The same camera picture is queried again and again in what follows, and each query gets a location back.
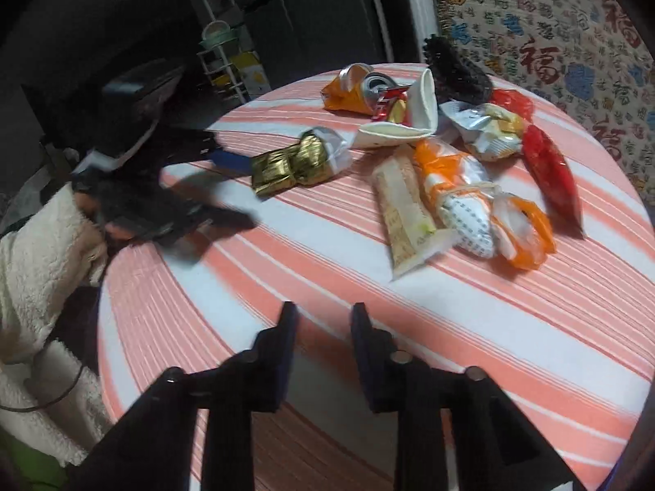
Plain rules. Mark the crushed white paper cup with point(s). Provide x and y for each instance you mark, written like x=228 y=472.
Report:
x=419 y=110

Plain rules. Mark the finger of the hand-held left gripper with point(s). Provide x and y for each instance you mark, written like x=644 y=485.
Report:
x=220 y=219
x=197 y=144

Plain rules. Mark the orange white snack wrapper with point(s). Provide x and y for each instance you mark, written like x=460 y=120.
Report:
x=442 y=163

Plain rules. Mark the person's left forearm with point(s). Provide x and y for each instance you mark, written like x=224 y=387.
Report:
x=41 y=266

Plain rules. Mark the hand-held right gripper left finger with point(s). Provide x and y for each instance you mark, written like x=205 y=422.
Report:
x=284 y=348

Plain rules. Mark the white shelf rack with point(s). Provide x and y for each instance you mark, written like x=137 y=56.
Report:
x=220 y=69

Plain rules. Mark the striped tablecloth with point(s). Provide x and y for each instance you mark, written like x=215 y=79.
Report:
x=307 y=276

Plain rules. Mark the gold foil wrapper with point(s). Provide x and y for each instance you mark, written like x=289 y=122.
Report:
x=286 y=166

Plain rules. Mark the beige snack wrapper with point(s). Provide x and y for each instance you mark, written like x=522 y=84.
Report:
x=401 y=209

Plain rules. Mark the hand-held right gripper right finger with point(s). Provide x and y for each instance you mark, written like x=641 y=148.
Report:
x=364 y=353

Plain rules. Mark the red plastic bag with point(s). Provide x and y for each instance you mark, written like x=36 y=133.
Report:
x=550 y=174

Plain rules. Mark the dark refrigerator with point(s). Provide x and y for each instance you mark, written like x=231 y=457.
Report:
x=307 y=10

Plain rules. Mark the printed blanket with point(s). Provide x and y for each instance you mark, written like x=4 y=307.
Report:
x=563 y=36

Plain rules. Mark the orange snack bag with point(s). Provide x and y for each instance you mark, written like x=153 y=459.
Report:
x=340 y=94

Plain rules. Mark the silver snack packet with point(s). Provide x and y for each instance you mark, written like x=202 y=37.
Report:
x=486 y=135

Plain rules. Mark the orange clear plastic packet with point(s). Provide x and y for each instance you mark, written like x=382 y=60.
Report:
x=527 y=230

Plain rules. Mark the crushed red can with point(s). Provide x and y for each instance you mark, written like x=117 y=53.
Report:
x=379 y=88

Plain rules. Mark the green bowl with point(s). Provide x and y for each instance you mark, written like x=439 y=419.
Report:
x=217 y=33

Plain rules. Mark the black foam net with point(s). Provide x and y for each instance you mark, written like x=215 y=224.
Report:
x=455 y=76

